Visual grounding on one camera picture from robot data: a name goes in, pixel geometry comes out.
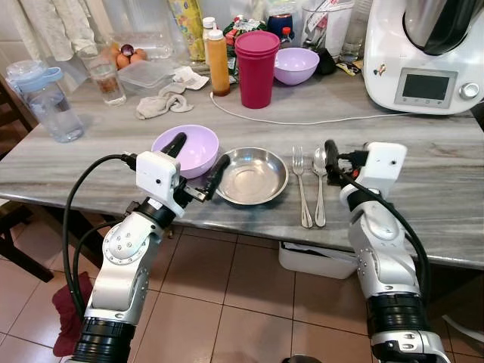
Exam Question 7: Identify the white crumpled cloth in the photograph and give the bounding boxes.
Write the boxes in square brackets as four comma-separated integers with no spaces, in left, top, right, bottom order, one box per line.
[172,66,210,91]

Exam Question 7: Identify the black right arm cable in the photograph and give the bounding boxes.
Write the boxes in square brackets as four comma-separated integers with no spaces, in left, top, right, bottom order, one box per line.
[333,170,433,305]

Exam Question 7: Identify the thin white power cable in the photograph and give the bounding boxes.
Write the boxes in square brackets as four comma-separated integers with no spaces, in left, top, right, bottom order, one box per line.
[209,91,424,126]

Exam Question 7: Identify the clear jug with blue lid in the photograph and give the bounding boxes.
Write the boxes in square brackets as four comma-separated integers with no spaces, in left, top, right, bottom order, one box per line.
[6,60,85,144]

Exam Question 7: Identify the stainless steel bowl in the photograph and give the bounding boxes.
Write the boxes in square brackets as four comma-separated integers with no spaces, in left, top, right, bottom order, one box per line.
[216,147,290,206]

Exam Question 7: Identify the red cloth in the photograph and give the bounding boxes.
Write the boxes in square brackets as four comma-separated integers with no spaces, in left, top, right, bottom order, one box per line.
[53,272,95,358]

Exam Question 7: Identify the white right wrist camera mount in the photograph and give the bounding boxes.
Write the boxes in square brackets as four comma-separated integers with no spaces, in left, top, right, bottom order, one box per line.
[361,142,408,200]

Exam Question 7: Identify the white capped bottle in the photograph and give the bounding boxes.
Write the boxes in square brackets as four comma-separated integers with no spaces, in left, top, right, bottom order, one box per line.
[201,17,218,65]

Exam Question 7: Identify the small lilac plastic bowl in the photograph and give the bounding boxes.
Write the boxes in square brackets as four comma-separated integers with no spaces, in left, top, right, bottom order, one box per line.
[274,48,321,86]

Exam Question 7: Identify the clear drinking glass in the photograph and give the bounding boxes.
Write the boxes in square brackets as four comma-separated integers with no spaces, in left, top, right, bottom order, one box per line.
[82,51,128,107]

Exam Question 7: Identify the dark bottle with red cap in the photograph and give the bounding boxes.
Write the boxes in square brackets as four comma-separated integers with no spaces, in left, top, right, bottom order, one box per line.
[280,26,296,48]

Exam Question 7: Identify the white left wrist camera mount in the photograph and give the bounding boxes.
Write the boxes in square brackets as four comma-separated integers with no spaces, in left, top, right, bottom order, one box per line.
[136,151,183,197]

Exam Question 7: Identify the grey crumpled cloth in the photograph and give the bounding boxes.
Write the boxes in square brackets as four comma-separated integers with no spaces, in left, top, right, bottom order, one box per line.
[135,83,194,120]

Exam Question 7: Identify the orange sauce squeeze bottle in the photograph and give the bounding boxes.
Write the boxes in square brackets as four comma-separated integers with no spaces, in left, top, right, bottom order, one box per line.
[206,29,231,97]

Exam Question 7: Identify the hanging beige towel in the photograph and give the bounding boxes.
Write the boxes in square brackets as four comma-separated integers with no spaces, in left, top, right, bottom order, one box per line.
[19,0,99,61]

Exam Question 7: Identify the magenta plastic cup stack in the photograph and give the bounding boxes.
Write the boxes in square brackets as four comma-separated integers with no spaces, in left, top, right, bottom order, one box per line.
[234,30,281,110]

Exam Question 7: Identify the white plastic bin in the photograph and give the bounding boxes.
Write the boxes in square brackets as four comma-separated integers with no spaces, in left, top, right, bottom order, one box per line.
[278,240,360,279]

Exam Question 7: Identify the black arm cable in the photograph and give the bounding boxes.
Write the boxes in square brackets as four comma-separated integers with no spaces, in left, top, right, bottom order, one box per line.
[63,154,138,322]
[333,170,433,305]

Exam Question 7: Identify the silver spoon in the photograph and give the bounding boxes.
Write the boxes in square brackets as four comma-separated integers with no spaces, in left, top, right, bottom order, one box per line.
[312,145,329,228]

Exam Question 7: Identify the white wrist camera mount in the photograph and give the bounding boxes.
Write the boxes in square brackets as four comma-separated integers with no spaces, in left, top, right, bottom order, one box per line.
[136,151,183,197]
[361,142,408,200]

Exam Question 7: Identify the glass dish with eggs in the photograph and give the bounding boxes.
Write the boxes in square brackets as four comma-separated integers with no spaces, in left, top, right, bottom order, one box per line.
[106,30,175,70]

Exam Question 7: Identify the silver fork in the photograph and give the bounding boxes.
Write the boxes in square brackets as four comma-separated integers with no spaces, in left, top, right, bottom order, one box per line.
[292,147,313,229]

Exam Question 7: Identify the white kitchen cooking machine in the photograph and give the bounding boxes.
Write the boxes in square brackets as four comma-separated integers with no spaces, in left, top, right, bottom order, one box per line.
[363,0,484,116]

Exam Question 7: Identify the clear tall storage container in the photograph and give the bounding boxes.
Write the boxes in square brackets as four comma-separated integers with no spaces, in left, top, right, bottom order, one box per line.
[301,0,356,57]

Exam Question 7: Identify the large lilac plastic bowl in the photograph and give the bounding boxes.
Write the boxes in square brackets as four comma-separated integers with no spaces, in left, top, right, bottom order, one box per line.
[151,125,220,180]

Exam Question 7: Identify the yellow food packet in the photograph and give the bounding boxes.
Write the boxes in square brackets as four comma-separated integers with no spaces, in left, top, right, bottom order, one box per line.
[168,0,206,42]

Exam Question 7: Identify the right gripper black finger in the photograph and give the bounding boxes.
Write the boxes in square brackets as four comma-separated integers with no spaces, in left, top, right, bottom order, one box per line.
[324,139,343,185]

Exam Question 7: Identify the dark wooden chair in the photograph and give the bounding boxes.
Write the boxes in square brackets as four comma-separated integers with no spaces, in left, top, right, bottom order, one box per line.
[0,76,55,284]

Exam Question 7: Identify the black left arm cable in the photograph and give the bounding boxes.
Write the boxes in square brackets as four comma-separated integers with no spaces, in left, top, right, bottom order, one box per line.
[63,154,138,322]

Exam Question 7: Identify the clear plastic food container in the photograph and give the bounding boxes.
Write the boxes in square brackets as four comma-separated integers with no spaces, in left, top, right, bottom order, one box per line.
[117,59,178,96]

